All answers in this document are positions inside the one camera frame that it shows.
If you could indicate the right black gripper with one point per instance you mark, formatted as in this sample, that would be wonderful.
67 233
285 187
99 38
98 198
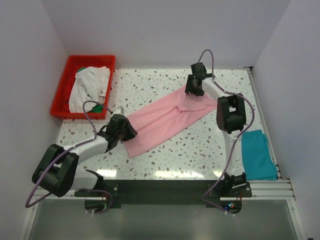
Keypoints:
189 88

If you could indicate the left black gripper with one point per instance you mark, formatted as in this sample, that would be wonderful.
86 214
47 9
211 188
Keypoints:
131 132

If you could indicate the pink t shirt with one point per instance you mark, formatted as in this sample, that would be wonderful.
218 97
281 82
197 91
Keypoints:
163 119

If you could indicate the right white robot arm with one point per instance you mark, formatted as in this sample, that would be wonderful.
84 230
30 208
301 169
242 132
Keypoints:
230 118

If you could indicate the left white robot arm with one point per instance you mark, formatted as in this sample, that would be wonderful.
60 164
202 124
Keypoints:
56 172

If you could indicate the green t shirt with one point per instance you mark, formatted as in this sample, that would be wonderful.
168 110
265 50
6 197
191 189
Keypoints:
98 108

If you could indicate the white t shirt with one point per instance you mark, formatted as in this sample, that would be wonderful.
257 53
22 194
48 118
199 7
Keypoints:
87 85

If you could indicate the red plastic bin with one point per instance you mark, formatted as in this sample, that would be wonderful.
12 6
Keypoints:
60 106

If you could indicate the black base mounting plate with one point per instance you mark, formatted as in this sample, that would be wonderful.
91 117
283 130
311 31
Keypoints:
146 192

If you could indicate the teal folded t shirt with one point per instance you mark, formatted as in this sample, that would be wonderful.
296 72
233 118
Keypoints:
256 158

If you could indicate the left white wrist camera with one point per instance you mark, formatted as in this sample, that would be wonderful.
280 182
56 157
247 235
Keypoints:
119 111

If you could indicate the aluminium frame rail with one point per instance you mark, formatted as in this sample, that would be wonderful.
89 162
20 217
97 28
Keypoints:
260 189

